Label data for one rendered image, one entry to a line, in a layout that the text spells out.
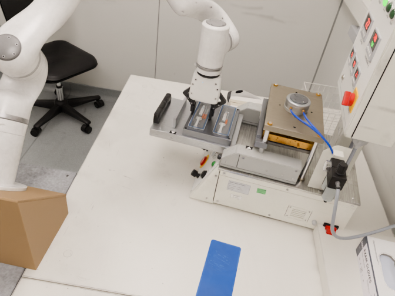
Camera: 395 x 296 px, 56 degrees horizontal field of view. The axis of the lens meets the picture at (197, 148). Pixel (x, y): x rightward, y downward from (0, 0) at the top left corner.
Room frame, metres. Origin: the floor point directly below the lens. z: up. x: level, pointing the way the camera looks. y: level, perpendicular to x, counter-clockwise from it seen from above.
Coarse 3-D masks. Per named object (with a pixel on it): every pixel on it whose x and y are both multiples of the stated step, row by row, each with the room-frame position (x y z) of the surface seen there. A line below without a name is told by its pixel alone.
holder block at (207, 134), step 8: (216, 112) 1.12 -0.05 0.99; (208, 120) 1.06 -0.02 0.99; (184, 128) 0.99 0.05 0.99; (208, 128) 1.02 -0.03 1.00; (232, 128) 1.04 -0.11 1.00; (192, 136) 0.99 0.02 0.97; (200, 136) 0.98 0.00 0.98; (208, 136) 0.98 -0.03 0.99; (216, 136) 0.98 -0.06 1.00; (232, 136) 1.00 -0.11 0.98; (224, 144) 0.97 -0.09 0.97
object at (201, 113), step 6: (198, 108) 1.11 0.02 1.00; (204, 108) 1.12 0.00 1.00; (198, 114) 1.08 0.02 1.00; (204, 114) 1.08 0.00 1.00; (192, 120) 1.03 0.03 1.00; (198, 120) 1.04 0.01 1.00; (204, 120) 1.04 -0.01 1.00; (192, 126) 1.00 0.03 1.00; (198, 126) 1.00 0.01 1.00; (204, 126) 1.01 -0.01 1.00
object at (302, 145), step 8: (272, 136) 0.95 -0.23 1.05; (280, 136) 0.95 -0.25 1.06; (288, 136) 0.95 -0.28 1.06; (272, 144) 0.95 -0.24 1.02; (280, 144) 0.94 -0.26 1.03; (288, 144) 0.94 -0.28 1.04; (296, 144) 0.94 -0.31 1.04; (304, 144) 0.93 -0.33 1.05; (312, 144) 0.93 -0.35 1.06; (304, 152) 0.93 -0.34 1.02
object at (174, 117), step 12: (168, 108) 1.13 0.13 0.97; (180, 108) 1.09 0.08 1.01; (168, 120) 1.06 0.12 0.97; (180, 120) 1.07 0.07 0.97; (240, 120) 1.13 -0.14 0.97; (156, 132) 0.99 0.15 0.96; (168, 132) 0.99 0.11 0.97; (180, 132) 1.00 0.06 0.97; (192, 144) 0.97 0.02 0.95; (204, 144) 0.97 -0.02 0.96; (216, 144) 0.97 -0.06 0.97
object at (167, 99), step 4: (168, 96) 1.15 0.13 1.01; (164, 100) 1.12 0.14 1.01; (168, 100) 1.13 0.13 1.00; (160, 104) 1.09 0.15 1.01; (164, 104) 1.10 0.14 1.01; (160, 108) 1.07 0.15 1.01; (164, 108) 1.09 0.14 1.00; (156, 112) 1.04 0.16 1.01; (160, 112) 1.05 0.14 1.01; (156, 116) 1.03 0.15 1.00; (156, 120) 1.03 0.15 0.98
